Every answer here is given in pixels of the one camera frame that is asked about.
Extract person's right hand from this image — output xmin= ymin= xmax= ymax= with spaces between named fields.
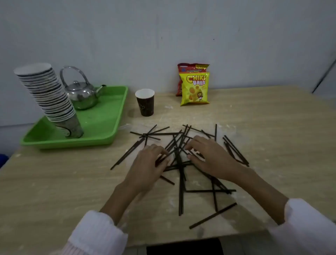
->
xmin=184 ymin=136 xmax=245 ymax=182

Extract person's left hand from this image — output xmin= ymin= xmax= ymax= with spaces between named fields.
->
xmin=122 ymin=144 xmax=171 ymax=195

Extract pile of black straws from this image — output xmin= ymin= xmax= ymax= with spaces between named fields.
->
xmin=110 ymin=124 xmax=250 ymax=230

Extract dark brown paper cup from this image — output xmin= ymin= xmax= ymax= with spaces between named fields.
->
xmin=135 ymin=88 xmax=155 ymax=117

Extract person's right forearm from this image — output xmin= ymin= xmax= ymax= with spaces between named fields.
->
xmin=232 ymin=167 xmax=336 ymax=255

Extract person's left forearm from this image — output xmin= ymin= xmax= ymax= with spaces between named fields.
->
xmin=50 ymin=182 xmax=152 ymax=255

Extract green plastic tray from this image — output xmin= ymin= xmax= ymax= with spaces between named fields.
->
xmin=20 ymin=85 xmax=129 ymax=150

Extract yellow snack bag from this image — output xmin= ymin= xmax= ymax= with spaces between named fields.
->
xmin=179 ymin=72 xmax=210 ymax=106

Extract light wooden table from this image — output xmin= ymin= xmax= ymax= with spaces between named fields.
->
xmin=0 ymin=85 xmax=336 ymax=255

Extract black trousers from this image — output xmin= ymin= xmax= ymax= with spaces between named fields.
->
xmin=146 ymin=237 xmax=224 ymax=255

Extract red snack bag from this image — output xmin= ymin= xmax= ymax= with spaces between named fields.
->
xmin=176 ymin=63 xmax=210 ymax=97

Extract steel kettle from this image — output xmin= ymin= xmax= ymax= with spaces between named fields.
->
xmin=60 ymin=66 xmax=107 ymax=111

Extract stack of paper cups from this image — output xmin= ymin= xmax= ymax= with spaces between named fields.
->
xmin=13 ymin=62 xmax=84 ymax=139

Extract thin dark pole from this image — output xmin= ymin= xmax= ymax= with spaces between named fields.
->
xmin=312 ymin=58 xmax=336 ymax=94

